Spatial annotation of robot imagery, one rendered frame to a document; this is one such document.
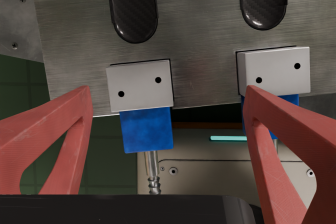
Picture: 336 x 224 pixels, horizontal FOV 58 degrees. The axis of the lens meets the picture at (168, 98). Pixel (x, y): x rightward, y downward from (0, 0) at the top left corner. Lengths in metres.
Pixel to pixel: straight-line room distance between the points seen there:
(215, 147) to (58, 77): 0.68
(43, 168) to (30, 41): 0.99
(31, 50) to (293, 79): 0.25
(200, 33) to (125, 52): 0.07
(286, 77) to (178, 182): 0.71
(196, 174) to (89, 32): 0.70
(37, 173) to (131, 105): 1.10
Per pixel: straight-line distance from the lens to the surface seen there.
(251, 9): 0.28
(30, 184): 1.35
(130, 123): 0.26
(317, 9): 0.29
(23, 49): 0.35
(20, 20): 0.35
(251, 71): 0.24
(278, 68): 0.25
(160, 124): 0.26
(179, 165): 0.90
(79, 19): 0.27
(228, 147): 0.91
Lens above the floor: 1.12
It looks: 81 degrees down
